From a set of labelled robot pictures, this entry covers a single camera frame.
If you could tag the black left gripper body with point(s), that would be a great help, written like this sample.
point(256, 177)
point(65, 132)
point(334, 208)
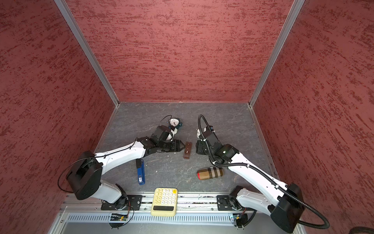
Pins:
point(167, 146)

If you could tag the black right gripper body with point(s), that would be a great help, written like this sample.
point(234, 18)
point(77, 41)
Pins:
point(202, 148)

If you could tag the brown weekly pill organizer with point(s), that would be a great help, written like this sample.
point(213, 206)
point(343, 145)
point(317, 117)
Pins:
point(187, 152)

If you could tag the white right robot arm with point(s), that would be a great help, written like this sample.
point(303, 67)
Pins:
point(283, 203)

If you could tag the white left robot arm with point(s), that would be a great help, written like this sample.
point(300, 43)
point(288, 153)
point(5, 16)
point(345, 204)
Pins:
point(85, 175)

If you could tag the teal dial kitchen scale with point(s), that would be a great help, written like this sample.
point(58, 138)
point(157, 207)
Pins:
point(175, 122)

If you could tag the plaid checkered pouch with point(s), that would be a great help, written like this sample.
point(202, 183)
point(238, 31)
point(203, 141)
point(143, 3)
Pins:
point(210, 173)

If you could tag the yellow calculator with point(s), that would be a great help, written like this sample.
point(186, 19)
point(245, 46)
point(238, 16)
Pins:
point(164, 202)

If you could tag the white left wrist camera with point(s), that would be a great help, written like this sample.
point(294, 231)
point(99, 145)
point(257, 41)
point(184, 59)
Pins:
point(172, 134)

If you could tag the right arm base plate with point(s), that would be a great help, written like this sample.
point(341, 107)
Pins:
point(230, 203)

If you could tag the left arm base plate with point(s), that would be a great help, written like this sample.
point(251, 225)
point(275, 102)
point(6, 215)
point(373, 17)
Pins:
point(133, 202)

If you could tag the aluminium corner post left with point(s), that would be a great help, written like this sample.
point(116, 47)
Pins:
point(73, 25)

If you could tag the aluminium corner post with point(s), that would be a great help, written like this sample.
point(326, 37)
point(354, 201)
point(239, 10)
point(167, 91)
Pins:
point(286, 28)
point(73, 25)

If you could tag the aluminium corner post right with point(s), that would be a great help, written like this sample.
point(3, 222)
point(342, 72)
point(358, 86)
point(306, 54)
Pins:
point(286, 28)

